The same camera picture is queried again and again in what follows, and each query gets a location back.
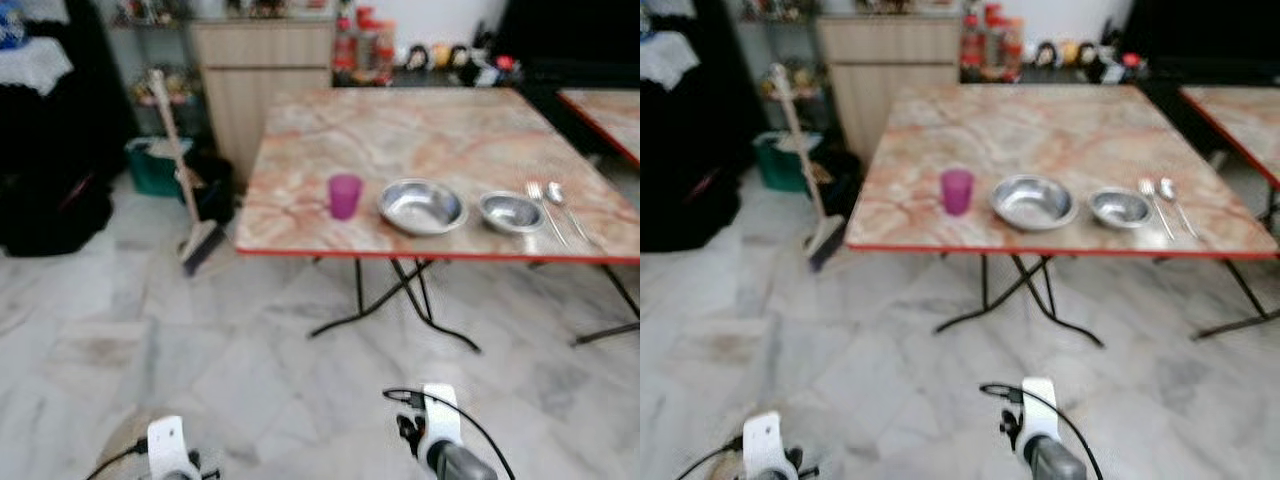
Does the black television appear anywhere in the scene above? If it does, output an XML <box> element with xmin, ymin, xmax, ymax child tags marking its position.
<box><xmin>500</xmin><ymin>0</ymin><xmax>641</xmax><ymax>63</ymax></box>
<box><xmin>1120</xmin><ymin>0</ymin><xmax>1280</xmax><ymax>59</ymax></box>

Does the large steel bowl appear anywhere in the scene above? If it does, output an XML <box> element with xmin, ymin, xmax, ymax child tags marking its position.
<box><xmin>990</xmin><ymin>174</ymin><xmax>1080</xmax><ymax>232</ymax></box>
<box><xmin>377</xmin><ymin>179</ymin><xmax>468</xmax><ymax>237</ymax></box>

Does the clear jar red lid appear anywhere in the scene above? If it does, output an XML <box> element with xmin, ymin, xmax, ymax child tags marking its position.
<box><xmin>355</xmin><ymin>7</ymin><xmax>382</xmax><ymax>79</ymax></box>
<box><xmin>333</xmin><ymin>18</ymin><xmax>359</xmax><ymax>83</ymax></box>
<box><xmin>983</xmin><ymin>3</ymin><xmax>1009</xmax><ymax>75</ymax></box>
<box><xmin>960</xmin><ymin>14</ymin><xmax>986</xmax><ymax>79</ymax></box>

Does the orange-filled jar red lid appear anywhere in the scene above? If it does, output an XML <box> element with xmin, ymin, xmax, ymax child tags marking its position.
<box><xmin>1003</xmin><ymin>16</ymin><xmax>1026</xmax><ymax>81</ymax></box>
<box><xmin>376</xmin><ymin>20</ymin><xmax>398</xmax><ymax>85</ymax></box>

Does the purple plastic cup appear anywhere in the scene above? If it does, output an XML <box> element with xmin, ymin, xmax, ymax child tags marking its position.
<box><xmin>328</xmin><ymin>174</ymin><xmax>363</xmax><ymax>221</ymax></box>
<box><xmin>940</xmin><ymin>168</ymin><xmax>975</xmax><ymax>216</ymax></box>

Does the black waste bin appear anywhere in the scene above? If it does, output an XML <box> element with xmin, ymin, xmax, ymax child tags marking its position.
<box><xmin>186</xmin><ymin>150</ymin><xmax>237</xmax><ymax>226</ymax></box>
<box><xmin>810</xmin><ymin>148</ymin><xmax>863</xmax><ymax>216</ymax></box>

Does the green plastic bin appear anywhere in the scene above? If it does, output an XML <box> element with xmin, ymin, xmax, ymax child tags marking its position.
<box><xmin>125</xmin><ymin>137</ymin><xmax>191</xmax><ymax>198</ymax></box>
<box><xmin>753</xmin><ymin>132</ymin><xmax>817</xmax><ymax>193</ymax></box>

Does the light wooden cabinet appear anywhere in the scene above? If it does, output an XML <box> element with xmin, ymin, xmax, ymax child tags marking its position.
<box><xmin>190</xmin><ymin>20</ymin><xmax>336</xmax><ymax>186</ymax></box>
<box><xmin>818</xmin><ymin>15</ymin><xmax>963</xmax><ymax>166</ymax></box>

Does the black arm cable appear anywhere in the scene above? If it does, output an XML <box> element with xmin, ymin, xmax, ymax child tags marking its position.
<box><xmin>980</xmin><ymin>382</ymin><xmax>1105</xmax><ymax>480</ymax></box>
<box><xmin>383</xmin><ymin>388</ymin><xmax>517</xmax><ymax>480</ymax></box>
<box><xmin>84</xmin><ymin>438</ymin><xmax>151</xmax><ymax>480</ymax></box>
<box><xmin>676</xmin><ymin>436</ymin><xmax>746</xmax><ymax>480</ymax></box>

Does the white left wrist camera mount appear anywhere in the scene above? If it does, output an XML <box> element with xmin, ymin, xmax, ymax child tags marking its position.
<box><xmin>742</xmin><ymin>411</ymin><xmax>798</xmax><ymax>480</ymax></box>
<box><xmin>147</xmin><ymin>416</ymin><xmax>202</xmax><ymax>480</ymax></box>

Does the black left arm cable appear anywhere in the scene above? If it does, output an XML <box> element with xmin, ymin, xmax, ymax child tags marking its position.
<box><xmin>84</xmin><ymin>438</ymin><xmax>151</xmax><ymax>480</ymax></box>
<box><xmin>676</xmin><ymin>436</ymin><xmax>746</xmax><ymax>480</ymax></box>

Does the black sofa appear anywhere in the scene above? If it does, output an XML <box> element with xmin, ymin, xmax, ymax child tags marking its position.
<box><xmin>0</xmin><ymin>0</ymin><xmax>138</xmax><ymax>257</ymax></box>
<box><xmin>640</xmin><ymin>0</ymin><xmax>767</xmax><ymax>253</ymax></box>

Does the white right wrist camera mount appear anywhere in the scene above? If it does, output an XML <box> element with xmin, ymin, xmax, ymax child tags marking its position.
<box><xmin>417</xmin><ymin>384</ymin><xmax>464</xmax><ymax>471</ymax></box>
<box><xmin>1017</xmin><ymin>378</ymin><xmax>1062</xmax><ymax>465</ymax></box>

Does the steel fork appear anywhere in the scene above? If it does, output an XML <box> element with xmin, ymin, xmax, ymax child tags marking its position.
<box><xmin>526</xmin><ymin>181</ymin><xmax>571</xmax><ymax>249</ymax></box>
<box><xmin>1138</xmin><ymin>178</ymin><xmax>1178</xmax><ymax>242</ymax></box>

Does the glass display shelf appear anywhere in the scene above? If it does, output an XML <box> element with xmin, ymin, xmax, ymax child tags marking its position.
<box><xmin>105</xmin><ymin>18</ymin><xmax>209</xmax><ymax>141</ymax></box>
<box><xmin>735</xmin><ymin>14</ymin><xmax>833</xmax><ymax>136</ymax></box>

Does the small steel bowl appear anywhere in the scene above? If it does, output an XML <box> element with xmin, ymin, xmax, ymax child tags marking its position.
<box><xmin>1087</xmin><ymin>187</ymin><xmax>1154</xmax><ymax>230</ymax></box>
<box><xmin>478</xmin><ymin>191</ymin><xmax>547</xmax><ymax>234</ymax></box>

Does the wooden-handled broom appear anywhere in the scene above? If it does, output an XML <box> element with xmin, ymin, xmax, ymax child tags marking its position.
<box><xmin>770</xmin><ymin>64</ymin><xmax>849</xmax><ymax>273</ymax></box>
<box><xmin>148</xmin><ymin>70</ymin><xmax>227</xmax><ymax>277</ymax></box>

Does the marble-pattern folding table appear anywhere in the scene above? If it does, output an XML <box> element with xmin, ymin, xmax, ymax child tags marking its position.
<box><xmin>556</xmin><ymin>89</ymin><xmax>641</xmax><ymax>168</ymax></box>
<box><xmin>1178</xmin><ymin>86</ymin><xmax>1280</xmax><ymax>233</ymax></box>
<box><xmin>845</xmin><ymin>84</ymin><xmax>1280</xmax><ymax>349</ymax></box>
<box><xmin>234</xmin><ymin>88</ymin><xmax>641</xmax><ymax>356</ymax></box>

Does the steel spoon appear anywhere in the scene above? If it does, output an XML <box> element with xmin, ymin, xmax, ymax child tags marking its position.
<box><xmin>1158</xmin><ymin>177</ymin><xmax>1201</xmax><ymax>241</ymax></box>
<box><xmin>546</xmin><ymin>181</ymin><xmax>601</xmax><ymax>247</ymax></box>

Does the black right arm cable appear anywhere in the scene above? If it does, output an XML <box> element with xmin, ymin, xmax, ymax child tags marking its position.
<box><xmin>980</xmin><ymin>382</ymin><xmax>1105</xmax><ymax>480</ymax></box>
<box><xmin>383</xmin><ymin>388</ymin><xmax>517</xmax><ymax>480</ymax></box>

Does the white lace cloth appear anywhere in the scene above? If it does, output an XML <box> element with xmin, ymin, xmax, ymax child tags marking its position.
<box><xmin>640</xmin><ymin>31</ymin><xmax>702</xmax><ymax>91</ymax></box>
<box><xmin>0</xmin><ymin>38</ymin><xmax>75</xmax><ymax>97</ymax></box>

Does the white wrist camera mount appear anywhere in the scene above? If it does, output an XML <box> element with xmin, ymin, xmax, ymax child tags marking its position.
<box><xmin>147</xmin><ymin>416</ymin><xmax>202</xmax><ymax>480</ymax></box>
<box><xmin>417</xmin><ymin>384</ymin><xmax>464</xmax><ymax>471</ymax></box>
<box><xmin>1017</xmin><ymin>378</ymin><xmax>1062</xmax><ymax>465</ymax></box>
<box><xmin>742</xmin><ymin>411</ymin><xmax>798</xmax><ymax>480</ymax></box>

